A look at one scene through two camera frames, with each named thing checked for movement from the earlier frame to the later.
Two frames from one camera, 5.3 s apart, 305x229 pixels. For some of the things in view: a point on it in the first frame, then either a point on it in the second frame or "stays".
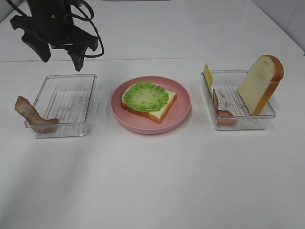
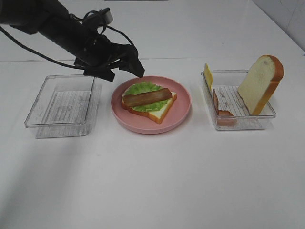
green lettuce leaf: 146,96 stays
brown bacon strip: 30,112 to 132,100
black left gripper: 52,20 to 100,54
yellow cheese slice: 208,76 stays
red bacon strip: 224,118 stays
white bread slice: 260,82 stays
